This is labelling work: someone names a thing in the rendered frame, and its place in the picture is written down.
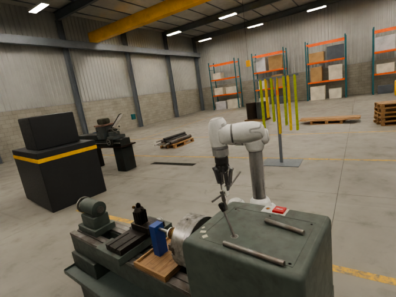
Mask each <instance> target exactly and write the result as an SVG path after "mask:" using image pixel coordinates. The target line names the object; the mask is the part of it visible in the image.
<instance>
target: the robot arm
mask: <svg viewBox="0 0 396 297"><path fill-rule="evenodd" d="M208 130H209V140H210V143H211V145H212V153H213V157H214V160H215V163H216V165H215V166H214V167H212V169H213V171H214V175H215V177H216V181H217V183H218V184H220V186H221V190H223V191H225V196H226V197H228V196H229V190H230V188H229V185H230V184H232V174H233V169H234V168H231V167H229V163H228V162H229V159H228V155H229V149H228V145H235V146H245V147H246V149H247V151H248V152H249V164H250V175H251V181H252V193H253V197H252V198H251V200H250V203H251V204H259V205H264V206H273V207H275V206H276V205H275V204H274V203H271V202H270V198H268V197H267V196H266V189H265V177H264V167H263V154H262V150H263V148H264V145H265V144H267V143H268V142H269V140H270V138H269V133H268V129H266V128H264V125H263V124H262V123H260V122H257V121H245V122H240V123H235V124H226V121H225V119H224V118H223V117H216V118H213V119H211V120H210V121H209V128H208ZM228 169H229V170H228ZM228 171H229V175H228ZM223 175H224V179H225V183H224V179H223ZM230 202H242V203H245V202H244V200H242V199H240V198H237V197H235V198H232V199H230V200H229V202H228V204H229V203H230Z"/></svg>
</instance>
